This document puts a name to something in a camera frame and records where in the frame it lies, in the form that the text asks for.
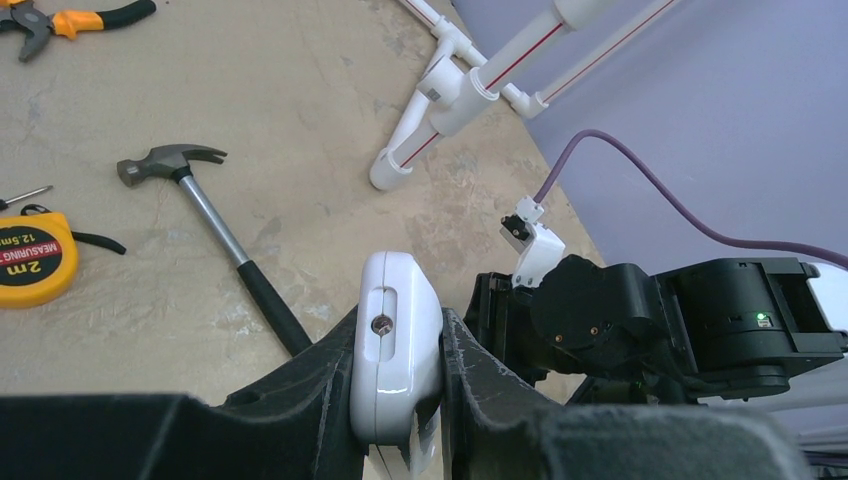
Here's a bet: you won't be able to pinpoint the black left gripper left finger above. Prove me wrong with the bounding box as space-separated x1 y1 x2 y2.
1 313 365 479

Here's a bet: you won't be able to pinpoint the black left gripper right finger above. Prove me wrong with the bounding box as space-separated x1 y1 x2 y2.
441 309 811 479

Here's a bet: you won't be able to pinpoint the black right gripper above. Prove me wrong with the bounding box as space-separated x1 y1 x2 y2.
464 272 548 386

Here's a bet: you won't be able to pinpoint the white air conditioner remote control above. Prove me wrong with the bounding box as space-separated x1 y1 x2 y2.
349 251 443 479

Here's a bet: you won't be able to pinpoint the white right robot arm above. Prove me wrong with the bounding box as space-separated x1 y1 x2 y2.
464 255 847 405

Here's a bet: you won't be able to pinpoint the yellow tape measure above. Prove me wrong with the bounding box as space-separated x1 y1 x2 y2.
1 204 126 309

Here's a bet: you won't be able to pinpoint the small black screwdriver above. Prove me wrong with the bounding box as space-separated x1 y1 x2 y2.
0 185 54 211

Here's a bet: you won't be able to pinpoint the orange black pliers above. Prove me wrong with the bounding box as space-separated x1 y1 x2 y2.
1 0 157 63

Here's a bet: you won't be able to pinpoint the white pvc pipe frame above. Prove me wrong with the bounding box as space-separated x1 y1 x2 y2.
369 1 675 191

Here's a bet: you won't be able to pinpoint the claw hammer black handle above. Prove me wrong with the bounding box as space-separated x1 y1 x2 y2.
116 144 313 357

